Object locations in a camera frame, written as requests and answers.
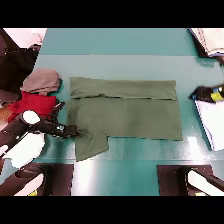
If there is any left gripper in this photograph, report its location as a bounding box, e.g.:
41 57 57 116
43 120 81 140

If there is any green T-shirt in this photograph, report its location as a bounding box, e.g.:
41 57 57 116
67 76 184 163

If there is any red garment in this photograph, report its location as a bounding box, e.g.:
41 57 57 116
7 91 58 123

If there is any grey garment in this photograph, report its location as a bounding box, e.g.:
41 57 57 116
20 68 63 97

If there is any white garment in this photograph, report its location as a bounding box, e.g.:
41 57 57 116
190 27 224 58

